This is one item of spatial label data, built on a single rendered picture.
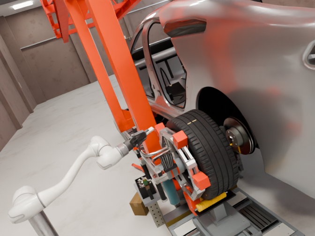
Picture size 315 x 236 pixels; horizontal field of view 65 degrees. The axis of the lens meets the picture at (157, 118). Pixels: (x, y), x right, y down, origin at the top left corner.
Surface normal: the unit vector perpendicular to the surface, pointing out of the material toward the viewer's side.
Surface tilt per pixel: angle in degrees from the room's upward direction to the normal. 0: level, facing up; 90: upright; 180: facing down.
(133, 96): 90
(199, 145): 53
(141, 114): 90
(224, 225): 0
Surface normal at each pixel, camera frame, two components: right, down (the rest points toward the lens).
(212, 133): 0.02, -0.47
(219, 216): 0.33, 0.19
